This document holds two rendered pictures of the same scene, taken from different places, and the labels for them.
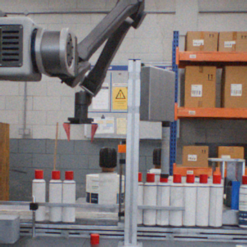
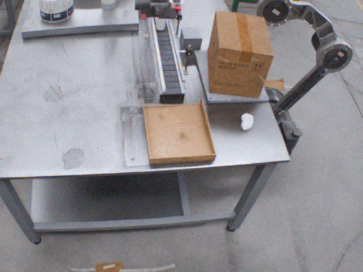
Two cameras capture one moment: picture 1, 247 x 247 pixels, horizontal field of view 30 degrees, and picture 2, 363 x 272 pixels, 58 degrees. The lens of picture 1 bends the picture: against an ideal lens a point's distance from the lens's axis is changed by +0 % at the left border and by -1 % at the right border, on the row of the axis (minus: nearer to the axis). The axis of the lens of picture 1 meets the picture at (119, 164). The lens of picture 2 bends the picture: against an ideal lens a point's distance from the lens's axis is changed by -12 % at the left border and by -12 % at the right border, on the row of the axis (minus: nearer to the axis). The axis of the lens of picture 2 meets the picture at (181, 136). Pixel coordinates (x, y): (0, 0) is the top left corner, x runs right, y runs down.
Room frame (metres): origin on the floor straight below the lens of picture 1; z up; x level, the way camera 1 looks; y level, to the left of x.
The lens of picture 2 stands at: (2.15, 1.91, 2.04)
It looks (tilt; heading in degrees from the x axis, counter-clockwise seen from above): 52 degrees down; 250
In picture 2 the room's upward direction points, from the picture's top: 10 degrees clockwise
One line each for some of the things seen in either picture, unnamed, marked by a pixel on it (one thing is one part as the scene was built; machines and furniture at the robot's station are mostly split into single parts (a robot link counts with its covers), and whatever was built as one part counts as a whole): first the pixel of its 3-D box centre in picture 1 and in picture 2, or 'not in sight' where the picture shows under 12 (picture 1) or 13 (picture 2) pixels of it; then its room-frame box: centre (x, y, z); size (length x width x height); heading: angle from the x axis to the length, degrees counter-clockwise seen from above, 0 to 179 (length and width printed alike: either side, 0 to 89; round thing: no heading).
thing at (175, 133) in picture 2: not in sight; (177, 129); (1.84, 0.99, 0.85); 0.30 x 0.26 x 0.04; 87
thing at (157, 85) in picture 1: (151, 95); not in sight; (1.70, -0.11, 1.38); 0.17 x 0.10 x 0.19; 142
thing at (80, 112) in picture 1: (81, 113); not in sight; (1.91, 0.17, 1.32); 0.10 x 0.07 x 0.07; 84
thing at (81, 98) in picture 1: (82, 99); not in sight; (1.91, 0.16, 1.38); 0.07 x 0.06 x 0.07; 175
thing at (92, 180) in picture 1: (105, 189); (56, 2); (2.38, 0.07, 0.95); 0.20 x 0.20 x 0.14
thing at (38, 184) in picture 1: (38, 195); (161, 13); (1.81, 0.32, 0.98); 0.05 x 0.05 x 0.20
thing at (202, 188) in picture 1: (202, 200); not in sight; (1.78, -0.33, 0.98); 0.05 x 0.05 x 0.20
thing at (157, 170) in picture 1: (159, 174); not in sight; (2.38, -0.21, 1.04); 0.09 x 0.09 x 0.29
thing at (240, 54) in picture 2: not in sight; (237, 53); (1.51, 0.68, 0.99); 0.30 x 0.24 x 0.27; 77
